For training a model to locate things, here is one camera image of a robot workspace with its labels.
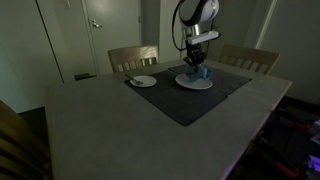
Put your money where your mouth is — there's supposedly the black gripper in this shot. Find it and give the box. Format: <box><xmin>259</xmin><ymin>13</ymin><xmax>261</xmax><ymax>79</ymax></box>
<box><xmin>182</xmin><ymin>43</ymin><xmax>206</xmax><ymax>73</ymax></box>

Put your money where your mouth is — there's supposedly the blue cloth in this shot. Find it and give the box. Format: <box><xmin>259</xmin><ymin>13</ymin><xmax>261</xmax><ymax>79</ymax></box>
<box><xmin>185</xmin><ymin>64</ymin><xmax>214</xmax><ymax>82</ymax></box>

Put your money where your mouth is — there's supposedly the large white round plate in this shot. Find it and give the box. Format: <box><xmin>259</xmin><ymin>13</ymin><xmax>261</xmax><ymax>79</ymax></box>
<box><xmin>175</xmin><ymin>73</ymin><xmax>214</xmax><ymax>91</ymax></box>

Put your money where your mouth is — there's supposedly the small white saucer plate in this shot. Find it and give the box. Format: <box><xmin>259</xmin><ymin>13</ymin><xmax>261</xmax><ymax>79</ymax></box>
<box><xmin>129</xmin><ymin>75</ymin><xmax>158</xmax><ymax>88</ymax></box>

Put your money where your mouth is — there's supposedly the dark grey fabric placemat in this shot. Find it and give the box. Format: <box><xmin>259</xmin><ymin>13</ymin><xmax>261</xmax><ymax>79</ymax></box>
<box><xmin>168</xmin><ymin>61</ymin><xmax>253</xmax><ymax>95</ymax></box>
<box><xmin>124</xmin><ymin>68</ymin><xmax>229</xmax><ymax>127</ymax></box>

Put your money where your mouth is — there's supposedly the plain white door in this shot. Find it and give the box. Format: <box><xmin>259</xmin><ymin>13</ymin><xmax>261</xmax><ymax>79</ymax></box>
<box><xmin>204</xmin><ymin>0</ymin><xmax>269</xmax><ymax>61</ymax></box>

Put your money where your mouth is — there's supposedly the metal spoon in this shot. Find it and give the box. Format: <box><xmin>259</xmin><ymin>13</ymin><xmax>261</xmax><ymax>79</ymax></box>
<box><xmin>124</xmin><ymin>73</ymin><xmax>144</xmax><ymax>85</ymax></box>

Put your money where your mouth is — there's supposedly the dark floor doorstop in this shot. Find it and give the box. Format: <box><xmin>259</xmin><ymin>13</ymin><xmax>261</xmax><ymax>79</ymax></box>
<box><xmin>73</xmin><ymin>72</ymin><xmax>98</xmax><ymax>81</ymax></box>

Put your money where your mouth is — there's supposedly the red and black clamp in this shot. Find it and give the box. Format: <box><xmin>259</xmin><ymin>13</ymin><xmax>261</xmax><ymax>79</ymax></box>
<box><xmin>259</xmin><ymin>139</ymin><xmax>301</xmax><ymax>179</ymax></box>
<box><xmin>279</xmin><ymin>111</ymin><xmax>314</xmax><ymax>133</ymax></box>

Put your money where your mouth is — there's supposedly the purple lit device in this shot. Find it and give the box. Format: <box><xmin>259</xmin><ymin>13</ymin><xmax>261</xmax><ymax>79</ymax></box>
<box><xmin>305</xmin><ymin>119</ymin><xmax>320</xmax><ymax>180</ymax></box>

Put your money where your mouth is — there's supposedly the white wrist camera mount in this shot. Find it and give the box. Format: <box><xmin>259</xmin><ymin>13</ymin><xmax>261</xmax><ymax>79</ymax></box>
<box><xmin>185</xmin><ymin>30</ymin><xmax>221</xmax><ymax>46</ymax></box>

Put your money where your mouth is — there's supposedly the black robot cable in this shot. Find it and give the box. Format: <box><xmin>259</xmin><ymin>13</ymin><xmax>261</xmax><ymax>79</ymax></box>
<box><xmin>171</xmin><ymin>0</ymin><xmax>188</xmax><ymax>52</ymax></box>

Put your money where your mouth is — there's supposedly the white door with lever handle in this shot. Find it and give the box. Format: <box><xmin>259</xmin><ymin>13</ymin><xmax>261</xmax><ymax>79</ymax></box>
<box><xmin>81</xmin><ymin>0</ymin><xmax>144</xmax><ymax>76</ymax></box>

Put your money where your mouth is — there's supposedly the silver door lever handle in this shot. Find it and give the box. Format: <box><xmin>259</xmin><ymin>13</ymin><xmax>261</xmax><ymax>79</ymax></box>
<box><xmin>91</xmin><ymin>19</ymin><xmax>103</xmax><ymax>29</ymax></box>

